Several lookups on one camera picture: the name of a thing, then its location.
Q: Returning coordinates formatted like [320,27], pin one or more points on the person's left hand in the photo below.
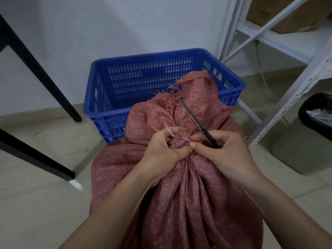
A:
[159,156]

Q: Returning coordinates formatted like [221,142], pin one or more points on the person's right hand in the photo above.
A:
[229,158]

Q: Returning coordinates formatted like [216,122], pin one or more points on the person's right thumb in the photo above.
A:
[201,150]

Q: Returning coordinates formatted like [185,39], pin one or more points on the person's left thumb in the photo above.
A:
[181,152]

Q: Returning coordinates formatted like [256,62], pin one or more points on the white zip tie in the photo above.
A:
[172,135]

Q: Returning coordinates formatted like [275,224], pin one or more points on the red woven sack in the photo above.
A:
[192,194]

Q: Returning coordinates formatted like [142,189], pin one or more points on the person's left forearm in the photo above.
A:
[109,215]

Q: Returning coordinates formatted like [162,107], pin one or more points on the person's right forearm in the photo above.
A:
[288,215]

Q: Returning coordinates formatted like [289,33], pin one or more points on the blue plastic crate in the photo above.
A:
[145,82]

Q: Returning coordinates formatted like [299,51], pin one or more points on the white metal shelf rack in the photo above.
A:
[282,62]

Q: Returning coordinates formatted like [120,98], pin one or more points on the black trash bin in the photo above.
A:
[317,115]

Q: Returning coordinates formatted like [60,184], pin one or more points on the brown cardboard box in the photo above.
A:
[288,12]

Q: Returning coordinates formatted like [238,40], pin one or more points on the black table frame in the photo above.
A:
[31,101]

